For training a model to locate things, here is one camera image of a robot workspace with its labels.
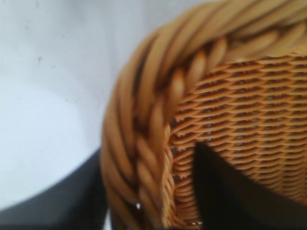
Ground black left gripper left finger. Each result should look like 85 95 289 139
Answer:
0 146 111 230

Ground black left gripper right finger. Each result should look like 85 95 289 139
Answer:
193 141 307 230

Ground tan woven wicker basket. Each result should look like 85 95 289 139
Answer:
100 0 307 230

